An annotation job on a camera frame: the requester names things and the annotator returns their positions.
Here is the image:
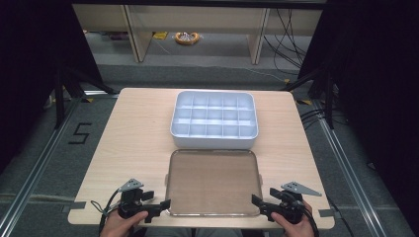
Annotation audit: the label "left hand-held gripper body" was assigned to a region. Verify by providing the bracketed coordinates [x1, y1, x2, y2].
[117, 178, 146, 220]

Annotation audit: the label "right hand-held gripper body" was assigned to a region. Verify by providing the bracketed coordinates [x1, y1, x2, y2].
[277, 181, 323, 225]

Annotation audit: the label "clear plastic box lid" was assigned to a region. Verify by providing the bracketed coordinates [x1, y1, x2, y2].
[164, 148, 264, 218]

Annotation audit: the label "person's right hand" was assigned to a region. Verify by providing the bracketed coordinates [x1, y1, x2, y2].
[270, 199, 316, 237]

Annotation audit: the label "person's left hand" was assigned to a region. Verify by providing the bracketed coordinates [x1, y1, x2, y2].
[100, 209, 149, 237]

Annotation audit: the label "grey tape strip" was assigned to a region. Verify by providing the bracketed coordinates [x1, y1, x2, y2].
[317, 208, 337, 219]
[61, 200, 88, 214]

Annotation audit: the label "white compartment storage box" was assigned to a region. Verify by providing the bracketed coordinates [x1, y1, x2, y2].
[169, 90, 260, 150]

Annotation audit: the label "black metal stand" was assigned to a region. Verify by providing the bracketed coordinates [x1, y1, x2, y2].
[282, 64, 338, 130]
[53, 64, 117, 130]

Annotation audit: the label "dark curtain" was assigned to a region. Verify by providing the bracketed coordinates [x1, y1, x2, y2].
[0, 0, 105, 174]
[295, 0, 419, 229]

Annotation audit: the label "orange tape roll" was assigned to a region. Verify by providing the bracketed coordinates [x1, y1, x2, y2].
[174, 31, 201, 46]

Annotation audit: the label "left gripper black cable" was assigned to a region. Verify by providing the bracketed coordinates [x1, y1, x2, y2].
[90, 188, 124, 237]

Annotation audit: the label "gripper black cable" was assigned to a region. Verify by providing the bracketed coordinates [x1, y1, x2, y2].
[301, 206, 321, 237]
[90, 188, 124, 237]

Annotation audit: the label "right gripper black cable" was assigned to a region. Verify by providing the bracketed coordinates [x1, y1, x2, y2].
[301, 206, 321, 237]

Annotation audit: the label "aluminium floor rail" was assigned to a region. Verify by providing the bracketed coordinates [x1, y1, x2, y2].
[311, 98, 390, 237]
[0, 96, 84, 237]

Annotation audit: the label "black floor cables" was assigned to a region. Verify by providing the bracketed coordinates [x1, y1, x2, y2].
[298, 108, 332, 127]

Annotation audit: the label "bundle of black cables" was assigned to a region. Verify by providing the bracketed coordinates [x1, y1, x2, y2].
[262, 7, 310, 76]

